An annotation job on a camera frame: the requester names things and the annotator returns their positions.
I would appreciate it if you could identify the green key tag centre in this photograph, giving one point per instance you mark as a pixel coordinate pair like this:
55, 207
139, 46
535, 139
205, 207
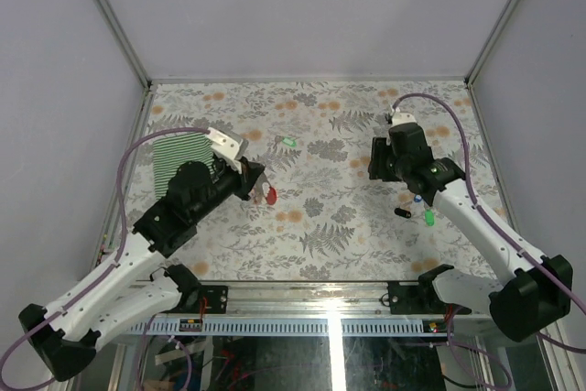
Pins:
287, 141

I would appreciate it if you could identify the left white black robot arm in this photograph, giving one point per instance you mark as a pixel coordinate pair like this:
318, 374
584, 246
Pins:
136, 281

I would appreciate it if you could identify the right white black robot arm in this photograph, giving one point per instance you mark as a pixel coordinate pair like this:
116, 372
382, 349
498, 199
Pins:
529, 291

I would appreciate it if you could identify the green striped cloth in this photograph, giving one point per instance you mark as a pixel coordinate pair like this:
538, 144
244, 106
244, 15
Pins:
170, 152

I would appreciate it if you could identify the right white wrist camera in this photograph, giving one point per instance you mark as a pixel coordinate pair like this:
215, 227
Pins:
397, 117

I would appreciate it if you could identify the black key tag right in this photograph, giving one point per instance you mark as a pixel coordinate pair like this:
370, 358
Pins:
402, 213

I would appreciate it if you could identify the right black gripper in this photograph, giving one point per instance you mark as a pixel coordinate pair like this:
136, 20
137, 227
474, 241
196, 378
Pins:
376, 167

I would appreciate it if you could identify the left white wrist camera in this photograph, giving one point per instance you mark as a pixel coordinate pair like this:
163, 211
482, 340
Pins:
228, 146

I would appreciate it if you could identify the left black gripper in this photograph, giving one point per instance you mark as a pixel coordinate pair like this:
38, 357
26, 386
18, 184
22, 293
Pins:
247, 179

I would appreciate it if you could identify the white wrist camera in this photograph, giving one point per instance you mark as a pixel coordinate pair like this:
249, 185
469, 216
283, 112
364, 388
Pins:
228, 146
397, 117

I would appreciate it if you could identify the aluminium front rail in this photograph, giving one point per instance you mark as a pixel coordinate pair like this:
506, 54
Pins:
261, 308

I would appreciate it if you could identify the green key tag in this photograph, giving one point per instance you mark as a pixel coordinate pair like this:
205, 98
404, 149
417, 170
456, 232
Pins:
287, 141
429, 217

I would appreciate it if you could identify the grey red key ring holder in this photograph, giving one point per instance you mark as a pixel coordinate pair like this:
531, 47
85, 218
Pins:
263, 191

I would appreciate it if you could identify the green key tag right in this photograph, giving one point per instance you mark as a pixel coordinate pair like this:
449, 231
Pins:
429, 217

